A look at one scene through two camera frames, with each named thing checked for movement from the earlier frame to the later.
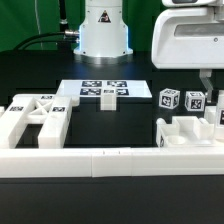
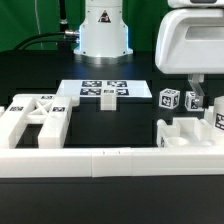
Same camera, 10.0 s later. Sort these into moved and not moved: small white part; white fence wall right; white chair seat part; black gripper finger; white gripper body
Moved: black gripper finger
Not moved: small white part; white gripper body; white chair seat part; white fence wall right
